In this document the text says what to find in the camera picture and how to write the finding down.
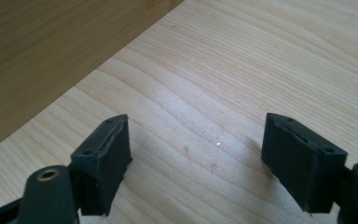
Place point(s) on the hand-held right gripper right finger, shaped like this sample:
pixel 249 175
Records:
pixel 298 168

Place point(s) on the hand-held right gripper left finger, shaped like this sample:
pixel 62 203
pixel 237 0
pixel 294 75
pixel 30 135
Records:
pixel 105 168

